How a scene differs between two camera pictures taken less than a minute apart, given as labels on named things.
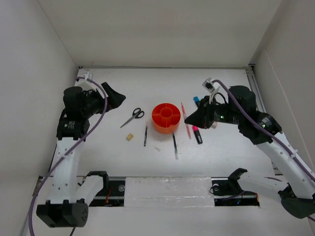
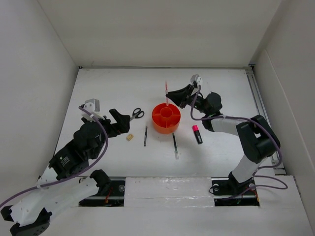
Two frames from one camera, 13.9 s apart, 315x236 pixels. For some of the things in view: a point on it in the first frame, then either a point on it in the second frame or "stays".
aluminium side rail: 253,76 stays
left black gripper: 116,99 -> 121,126
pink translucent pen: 183,108 -> 167,98
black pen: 145,136 stays
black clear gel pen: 175,150 stays
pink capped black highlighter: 197,134 stays
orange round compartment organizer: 166,118 stays
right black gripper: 202,117 -> 180,97
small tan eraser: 129,137 stays
